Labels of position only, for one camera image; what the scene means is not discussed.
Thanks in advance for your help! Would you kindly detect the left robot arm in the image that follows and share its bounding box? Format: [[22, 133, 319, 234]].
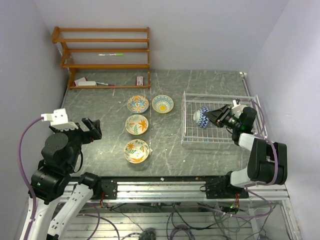
[[17, 114, 108, 240]]

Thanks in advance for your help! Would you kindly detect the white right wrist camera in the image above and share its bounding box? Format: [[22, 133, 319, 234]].
[[231, 98, 247, 115]]

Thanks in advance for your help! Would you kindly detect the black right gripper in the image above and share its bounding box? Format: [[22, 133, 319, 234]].
[[203, 104, 241, 130]]

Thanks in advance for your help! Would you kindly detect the red white flat box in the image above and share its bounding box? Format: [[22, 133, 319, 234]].
[[73, 77, 88, 87]]

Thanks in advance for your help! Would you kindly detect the white wire dish rack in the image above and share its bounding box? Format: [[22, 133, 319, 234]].
[[181, 92, 268, 144]]

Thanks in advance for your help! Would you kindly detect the green fern orange flower bowl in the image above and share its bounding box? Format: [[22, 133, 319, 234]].
[[124, 139, 151, 164]]

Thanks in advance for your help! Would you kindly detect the red geometric pattern bowl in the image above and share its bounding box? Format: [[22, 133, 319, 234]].
[[193, 106, 210, 129]]

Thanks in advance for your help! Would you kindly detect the white plastic case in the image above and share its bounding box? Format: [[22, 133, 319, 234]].
[[79, 81, 97, 87]]

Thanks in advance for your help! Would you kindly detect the orange flower green leaf bowl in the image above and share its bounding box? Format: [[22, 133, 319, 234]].
[[124, 114, 149, 136]]

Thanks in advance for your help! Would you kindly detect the red white small box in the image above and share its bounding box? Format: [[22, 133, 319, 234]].
[[135, 76, 144, 87]]

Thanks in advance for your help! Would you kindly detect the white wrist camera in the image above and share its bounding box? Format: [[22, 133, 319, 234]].
[[231, 98, 247, 115], [41, 108, 79, 131]]

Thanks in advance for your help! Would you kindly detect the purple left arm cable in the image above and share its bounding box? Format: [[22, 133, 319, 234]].
[[19, 116, 51, 238]]

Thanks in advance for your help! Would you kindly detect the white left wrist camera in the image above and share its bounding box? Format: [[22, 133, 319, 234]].
[[41, 108, 79, 131]]

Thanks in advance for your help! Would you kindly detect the green white marker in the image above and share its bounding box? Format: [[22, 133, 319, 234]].
[[98, 53, 124, 57]]

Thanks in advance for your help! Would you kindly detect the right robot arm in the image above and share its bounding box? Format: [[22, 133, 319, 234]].
[[193, 104, 288, 199]]

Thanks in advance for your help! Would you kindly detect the yellow sun pattern bowl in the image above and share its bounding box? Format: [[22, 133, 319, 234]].
[[151, 94, 174, 114]]

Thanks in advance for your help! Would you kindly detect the wooden shelf rack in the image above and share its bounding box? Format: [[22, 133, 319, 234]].
[[51, 26, 151, 90]]

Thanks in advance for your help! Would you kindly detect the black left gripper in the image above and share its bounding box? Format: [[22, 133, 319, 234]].
[[48, 116, 101, 170]]

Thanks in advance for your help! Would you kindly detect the aluminium mounting rail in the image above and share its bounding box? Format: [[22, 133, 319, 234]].
[[102, 180, 290, 203]]

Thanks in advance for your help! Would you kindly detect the blue orange floral bowl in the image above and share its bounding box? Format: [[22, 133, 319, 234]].
[[126, 95, 149, 114]]

